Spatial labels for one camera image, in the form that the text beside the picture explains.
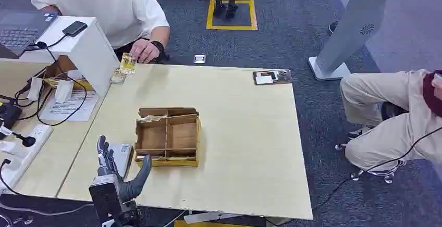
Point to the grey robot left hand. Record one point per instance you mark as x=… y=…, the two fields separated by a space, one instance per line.
x=110 y=198

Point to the person's left hand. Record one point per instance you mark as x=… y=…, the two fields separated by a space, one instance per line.
x=145 y=51

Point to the yellow picture card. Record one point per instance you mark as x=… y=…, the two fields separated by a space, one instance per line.
x=127 y=64

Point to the wooden compartment box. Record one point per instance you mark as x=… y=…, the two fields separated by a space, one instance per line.
x=181 y=137

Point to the black wristwatch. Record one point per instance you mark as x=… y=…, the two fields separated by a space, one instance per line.
x=159 y=47

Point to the picture card stack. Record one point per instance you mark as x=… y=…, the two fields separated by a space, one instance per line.
x=118 y=77

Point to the pale grey box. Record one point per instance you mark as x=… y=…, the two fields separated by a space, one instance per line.
x=124 y=156

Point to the white stand box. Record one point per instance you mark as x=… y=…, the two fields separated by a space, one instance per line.
x=93 y=56

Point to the silver floor socket plate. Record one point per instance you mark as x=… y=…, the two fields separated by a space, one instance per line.
x=199 y=58

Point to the person in white top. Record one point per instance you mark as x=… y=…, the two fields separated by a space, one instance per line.
x=114 y=4

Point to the pale card stack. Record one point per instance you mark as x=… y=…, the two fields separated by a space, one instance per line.
x=153 y=118

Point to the brown cardboard box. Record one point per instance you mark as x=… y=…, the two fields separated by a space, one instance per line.
x=58 y=68

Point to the white paper tag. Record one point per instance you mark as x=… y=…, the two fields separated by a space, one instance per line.
x=35 y=89
x=64 y=91

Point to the yellow floor tape square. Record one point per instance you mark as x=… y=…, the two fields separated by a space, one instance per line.
x=232 y=27

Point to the printed paper sheet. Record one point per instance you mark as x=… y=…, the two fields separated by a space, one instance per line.
x=72 y=106

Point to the white power strip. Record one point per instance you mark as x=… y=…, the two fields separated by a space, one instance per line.
x=31 y=146

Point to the black plug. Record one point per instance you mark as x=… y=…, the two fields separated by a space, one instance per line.
x=27 y=140

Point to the white bar under table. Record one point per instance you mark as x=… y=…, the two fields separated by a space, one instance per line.
x=210 y=217

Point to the white card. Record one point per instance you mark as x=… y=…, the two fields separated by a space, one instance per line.
x=264 y=79

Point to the grey laptop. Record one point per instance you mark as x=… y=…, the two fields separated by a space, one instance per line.
x=17 y=30

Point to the black device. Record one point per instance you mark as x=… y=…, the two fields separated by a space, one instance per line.
x=8 y=115

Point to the dark card tray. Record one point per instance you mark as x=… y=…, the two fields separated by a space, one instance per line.
x=281 y=76

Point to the white floor pillar stand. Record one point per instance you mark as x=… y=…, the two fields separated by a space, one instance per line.
x=352 y=25

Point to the seated person in beige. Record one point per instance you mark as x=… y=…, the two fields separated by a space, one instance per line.
x=390 y=132

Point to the chrome stool base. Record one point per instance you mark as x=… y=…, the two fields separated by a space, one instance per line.
x=380 y=173

